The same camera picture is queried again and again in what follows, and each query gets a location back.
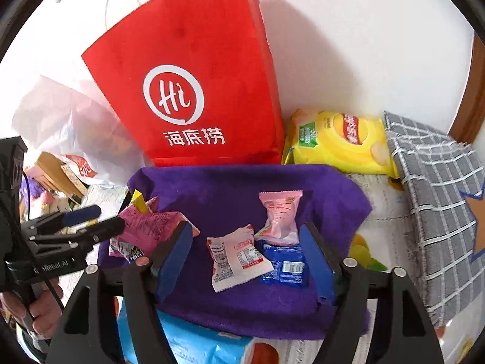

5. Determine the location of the red paper shopping bag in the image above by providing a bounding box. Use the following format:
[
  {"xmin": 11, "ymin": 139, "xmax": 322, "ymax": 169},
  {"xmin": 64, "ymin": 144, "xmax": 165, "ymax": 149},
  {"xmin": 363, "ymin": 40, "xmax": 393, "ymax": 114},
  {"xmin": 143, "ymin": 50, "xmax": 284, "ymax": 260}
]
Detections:
[{"xmin": 82, "ymin": 0, "xmax": 284, "ymax": 167}]

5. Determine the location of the brown door frame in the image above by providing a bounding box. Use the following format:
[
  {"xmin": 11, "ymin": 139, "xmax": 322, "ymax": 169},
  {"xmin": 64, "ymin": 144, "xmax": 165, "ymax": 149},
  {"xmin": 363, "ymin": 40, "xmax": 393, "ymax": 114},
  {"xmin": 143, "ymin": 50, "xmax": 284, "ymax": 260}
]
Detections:
[{"xmin": 449, "ymin": 35, "xmax": 485, "ymax": 143}]

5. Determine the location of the pink peach candy packet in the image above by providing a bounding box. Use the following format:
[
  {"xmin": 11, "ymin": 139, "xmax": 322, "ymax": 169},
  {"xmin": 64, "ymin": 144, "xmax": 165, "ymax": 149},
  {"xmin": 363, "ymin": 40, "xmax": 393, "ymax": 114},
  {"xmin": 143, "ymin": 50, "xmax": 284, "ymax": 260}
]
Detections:
[{"xmin": 255, "ymin": 191, "xmax": 303, "ymax": 247}]

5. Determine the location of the white red snack packet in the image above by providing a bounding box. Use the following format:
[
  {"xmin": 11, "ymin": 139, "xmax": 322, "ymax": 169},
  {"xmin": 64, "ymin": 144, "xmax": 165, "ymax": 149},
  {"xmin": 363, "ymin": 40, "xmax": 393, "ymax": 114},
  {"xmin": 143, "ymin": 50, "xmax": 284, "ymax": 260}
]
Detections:
[{"xmin": 206, "ymin": 224, "xmax": 273, "ymax": 292}]

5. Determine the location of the yellow chips bag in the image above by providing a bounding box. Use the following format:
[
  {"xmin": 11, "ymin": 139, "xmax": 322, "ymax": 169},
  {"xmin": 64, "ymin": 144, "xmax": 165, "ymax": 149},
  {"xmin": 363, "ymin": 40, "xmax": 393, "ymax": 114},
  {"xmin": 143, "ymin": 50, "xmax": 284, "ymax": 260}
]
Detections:
[{"xmin": 282, "ymin": 109, "xmax": 399, "ymax": 179}]

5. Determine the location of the magenta snack packet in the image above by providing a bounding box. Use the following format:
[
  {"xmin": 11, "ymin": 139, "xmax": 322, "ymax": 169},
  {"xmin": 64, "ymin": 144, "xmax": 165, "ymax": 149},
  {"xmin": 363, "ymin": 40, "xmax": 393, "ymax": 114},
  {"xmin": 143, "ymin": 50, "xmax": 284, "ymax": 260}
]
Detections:
[{"xmin": 109, "ymin": 196, "xmax": 200, "ymax": 261}]

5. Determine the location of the grey plaid star pouch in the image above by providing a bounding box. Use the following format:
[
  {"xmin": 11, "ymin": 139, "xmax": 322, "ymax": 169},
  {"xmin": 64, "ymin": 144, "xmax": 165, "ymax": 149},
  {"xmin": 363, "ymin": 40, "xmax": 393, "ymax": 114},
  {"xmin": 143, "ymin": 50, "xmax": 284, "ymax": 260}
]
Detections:
[{"xmin": 384, "ymin": 112, "xmax": 484, "ymax": 326}]

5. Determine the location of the person left hand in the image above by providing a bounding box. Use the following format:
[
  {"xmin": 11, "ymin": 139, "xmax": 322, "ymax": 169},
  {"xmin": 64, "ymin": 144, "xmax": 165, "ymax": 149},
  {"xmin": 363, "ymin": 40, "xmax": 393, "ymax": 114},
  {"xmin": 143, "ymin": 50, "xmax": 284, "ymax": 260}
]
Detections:
[{"xmin": 1, "ymin": 283, "xmax": 62, "ymax": 339}]

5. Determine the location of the purple towel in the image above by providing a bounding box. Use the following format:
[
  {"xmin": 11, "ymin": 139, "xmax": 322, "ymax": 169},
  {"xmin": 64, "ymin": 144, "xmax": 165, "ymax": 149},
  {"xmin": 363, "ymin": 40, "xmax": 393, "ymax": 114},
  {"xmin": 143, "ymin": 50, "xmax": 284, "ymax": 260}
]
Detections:
[{"xmin": 96, "ymin": 163, "xmax": 373, "ymax": 341}]

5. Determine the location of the blue tissue pack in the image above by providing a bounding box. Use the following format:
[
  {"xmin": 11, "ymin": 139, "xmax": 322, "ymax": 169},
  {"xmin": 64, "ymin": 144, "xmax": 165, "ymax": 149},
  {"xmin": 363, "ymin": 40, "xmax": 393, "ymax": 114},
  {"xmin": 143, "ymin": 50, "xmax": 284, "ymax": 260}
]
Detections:
[{"xmin": 116, "ymin": 298, "xmax": 256, "ymax": 364}]

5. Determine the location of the white Miniso plastic bag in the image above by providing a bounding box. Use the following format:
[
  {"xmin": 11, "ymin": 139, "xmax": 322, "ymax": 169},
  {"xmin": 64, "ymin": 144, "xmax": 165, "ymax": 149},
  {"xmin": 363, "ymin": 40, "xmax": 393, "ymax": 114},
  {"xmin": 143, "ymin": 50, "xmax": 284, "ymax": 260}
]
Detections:
[{"xmin": 12, "ymin": 76, "xmax": 151, "ymax": 186}]

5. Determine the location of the blue snack packet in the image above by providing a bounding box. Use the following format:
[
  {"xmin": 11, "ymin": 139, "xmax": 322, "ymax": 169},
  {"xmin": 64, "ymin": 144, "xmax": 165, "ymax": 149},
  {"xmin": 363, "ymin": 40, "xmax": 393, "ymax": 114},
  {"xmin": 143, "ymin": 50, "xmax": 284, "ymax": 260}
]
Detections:
[{"xmin": 256, "ymin": 241, "xmax": 308, "ymax": 288}]

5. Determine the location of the wooden furniture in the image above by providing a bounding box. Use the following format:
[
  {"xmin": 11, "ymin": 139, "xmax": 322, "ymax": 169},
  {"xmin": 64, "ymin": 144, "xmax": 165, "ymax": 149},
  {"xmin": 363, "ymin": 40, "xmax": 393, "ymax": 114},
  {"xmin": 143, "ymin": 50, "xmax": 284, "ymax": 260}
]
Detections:
[{"xmin": 27, "ymin": 151, "xmax": 87, "ymax": 205}]

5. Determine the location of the yellow snack packet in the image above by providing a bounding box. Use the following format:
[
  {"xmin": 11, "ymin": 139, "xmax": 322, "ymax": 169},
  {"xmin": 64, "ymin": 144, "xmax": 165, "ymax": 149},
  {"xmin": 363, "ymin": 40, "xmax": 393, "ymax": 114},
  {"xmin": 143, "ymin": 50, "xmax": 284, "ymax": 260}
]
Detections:
[{"xmin": 131, "ymin": 190, "xmax": 151, "ymax": 214}]

